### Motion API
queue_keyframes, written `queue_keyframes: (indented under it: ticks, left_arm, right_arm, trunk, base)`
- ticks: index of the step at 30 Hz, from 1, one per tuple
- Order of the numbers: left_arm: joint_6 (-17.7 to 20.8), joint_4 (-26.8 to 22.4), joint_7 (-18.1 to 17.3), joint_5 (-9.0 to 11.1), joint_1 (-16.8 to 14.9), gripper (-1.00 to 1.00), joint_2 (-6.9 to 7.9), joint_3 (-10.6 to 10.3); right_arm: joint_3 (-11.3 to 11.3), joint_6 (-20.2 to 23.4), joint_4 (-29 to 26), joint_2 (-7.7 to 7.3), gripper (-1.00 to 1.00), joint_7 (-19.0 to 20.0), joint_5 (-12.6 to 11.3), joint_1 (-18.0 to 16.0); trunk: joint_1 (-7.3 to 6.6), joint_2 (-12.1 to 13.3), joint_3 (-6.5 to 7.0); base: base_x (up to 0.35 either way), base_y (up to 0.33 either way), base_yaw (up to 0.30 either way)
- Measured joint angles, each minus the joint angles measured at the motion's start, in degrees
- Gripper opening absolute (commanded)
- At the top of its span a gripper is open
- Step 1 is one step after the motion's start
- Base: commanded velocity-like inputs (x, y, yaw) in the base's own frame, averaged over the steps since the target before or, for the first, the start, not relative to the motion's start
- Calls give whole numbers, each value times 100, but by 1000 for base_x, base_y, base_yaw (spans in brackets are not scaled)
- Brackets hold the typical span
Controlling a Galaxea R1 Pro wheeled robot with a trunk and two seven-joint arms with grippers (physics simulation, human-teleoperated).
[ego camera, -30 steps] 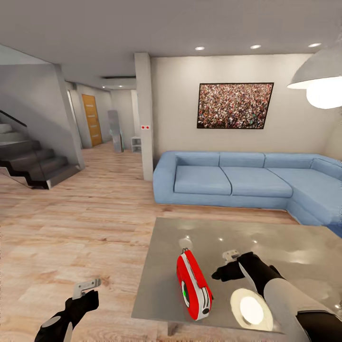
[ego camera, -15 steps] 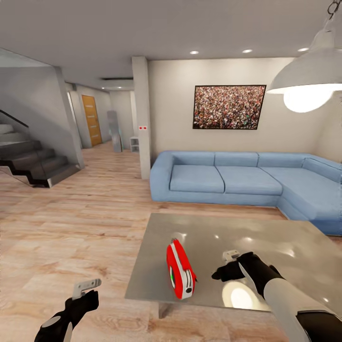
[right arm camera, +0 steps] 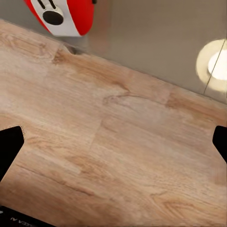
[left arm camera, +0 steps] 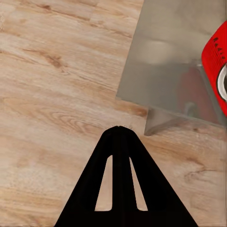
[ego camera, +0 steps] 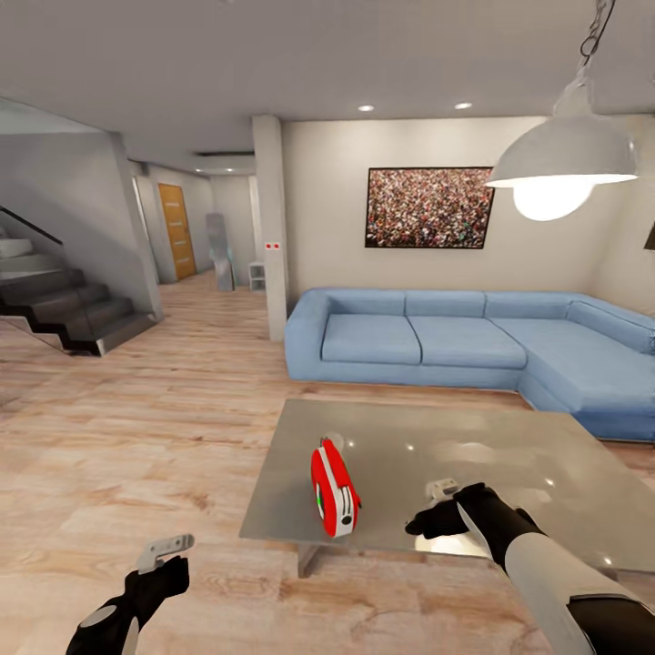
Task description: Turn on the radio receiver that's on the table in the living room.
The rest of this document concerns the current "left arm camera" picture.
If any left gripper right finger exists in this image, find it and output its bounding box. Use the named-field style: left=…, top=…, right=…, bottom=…
left=119, top=126, right=198, bottom=227

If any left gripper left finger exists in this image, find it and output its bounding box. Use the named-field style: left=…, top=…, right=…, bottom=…
left=55, top=126, right=126, bottom=227

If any radio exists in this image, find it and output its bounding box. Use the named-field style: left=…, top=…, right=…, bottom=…
left=201, top=20, right=227, bottom=116

